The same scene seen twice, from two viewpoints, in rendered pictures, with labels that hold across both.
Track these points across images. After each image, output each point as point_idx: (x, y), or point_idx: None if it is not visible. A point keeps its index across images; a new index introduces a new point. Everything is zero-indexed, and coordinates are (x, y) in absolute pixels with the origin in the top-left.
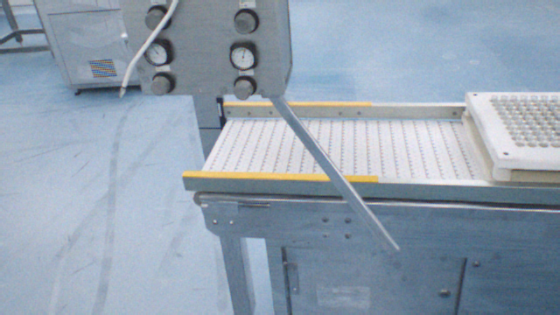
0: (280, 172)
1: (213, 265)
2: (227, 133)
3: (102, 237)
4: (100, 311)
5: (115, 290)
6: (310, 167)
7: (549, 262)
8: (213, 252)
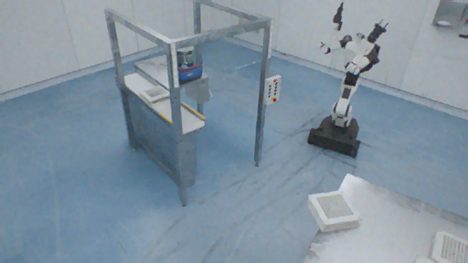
0: (189, 116)
1: (173, 229)
2: (185, 128)
3: None
4: (217, 241)
5: (207, 246)
6: (184, 114)
7: None
8: (168, 234)
